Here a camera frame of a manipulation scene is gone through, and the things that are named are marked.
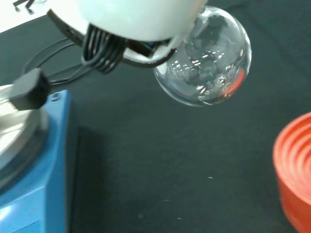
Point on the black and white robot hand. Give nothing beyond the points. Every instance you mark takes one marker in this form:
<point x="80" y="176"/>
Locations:
<point x="136" y="17"/>

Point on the heater with blue base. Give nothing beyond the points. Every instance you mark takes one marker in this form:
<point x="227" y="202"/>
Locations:
<point x="26" y="174"/>

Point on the black cloth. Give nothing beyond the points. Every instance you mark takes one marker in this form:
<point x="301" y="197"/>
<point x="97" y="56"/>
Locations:
<point x="170" y="157"/>

